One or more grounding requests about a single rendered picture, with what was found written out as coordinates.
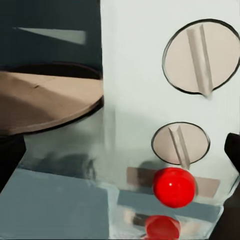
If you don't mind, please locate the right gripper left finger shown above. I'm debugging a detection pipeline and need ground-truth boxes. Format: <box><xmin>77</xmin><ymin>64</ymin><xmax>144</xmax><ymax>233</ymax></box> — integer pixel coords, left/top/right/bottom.
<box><xmin>0</xmin><ymin>133</ymin><xmax>26</xmax><ymax>193</ymax></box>

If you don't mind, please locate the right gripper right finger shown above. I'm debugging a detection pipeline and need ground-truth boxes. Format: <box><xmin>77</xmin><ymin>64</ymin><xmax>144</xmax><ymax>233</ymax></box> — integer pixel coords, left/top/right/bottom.
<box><xmin>224</xmin><ymin>132</ymin><xmax>240</xmax><ymax>173</ymax></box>

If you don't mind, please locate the microwave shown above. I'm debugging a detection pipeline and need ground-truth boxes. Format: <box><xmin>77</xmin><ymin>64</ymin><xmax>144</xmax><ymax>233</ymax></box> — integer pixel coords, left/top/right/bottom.
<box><xmin>0</xmin><ymin>0</ymin><xmax>240</xmax><ymax>209</ymax></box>

